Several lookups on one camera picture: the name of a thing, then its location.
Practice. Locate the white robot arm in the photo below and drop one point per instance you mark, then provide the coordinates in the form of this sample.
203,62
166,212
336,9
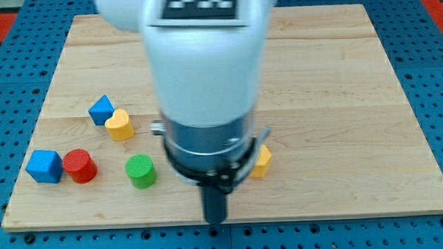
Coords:
205,58

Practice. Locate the black cylindrical pointer tool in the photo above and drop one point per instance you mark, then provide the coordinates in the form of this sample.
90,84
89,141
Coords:
214,204

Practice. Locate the yellow pentagon block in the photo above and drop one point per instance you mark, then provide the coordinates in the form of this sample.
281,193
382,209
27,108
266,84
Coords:
262,164

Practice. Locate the wooden board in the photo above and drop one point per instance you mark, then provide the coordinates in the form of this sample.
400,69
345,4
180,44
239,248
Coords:
344,140

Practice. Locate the green cylinder block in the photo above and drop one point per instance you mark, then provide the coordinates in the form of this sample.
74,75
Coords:
140,170

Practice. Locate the blue cube block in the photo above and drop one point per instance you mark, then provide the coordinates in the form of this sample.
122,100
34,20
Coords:
45,166

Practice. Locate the red cylinder block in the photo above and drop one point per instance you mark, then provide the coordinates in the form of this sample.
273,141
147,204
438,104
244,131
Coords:
80,166

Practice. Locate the blue triangular block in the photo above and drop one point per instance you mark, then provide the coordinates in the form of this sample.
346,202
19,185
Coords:
101,111

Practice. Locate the black and white marker tag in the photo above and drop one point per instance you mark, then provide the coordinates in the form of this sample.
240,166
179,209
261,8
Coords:
200,13

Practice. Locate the yellow heart block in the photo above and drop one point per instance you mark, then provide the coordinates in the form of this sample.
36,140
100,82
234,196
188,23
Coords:
119,126

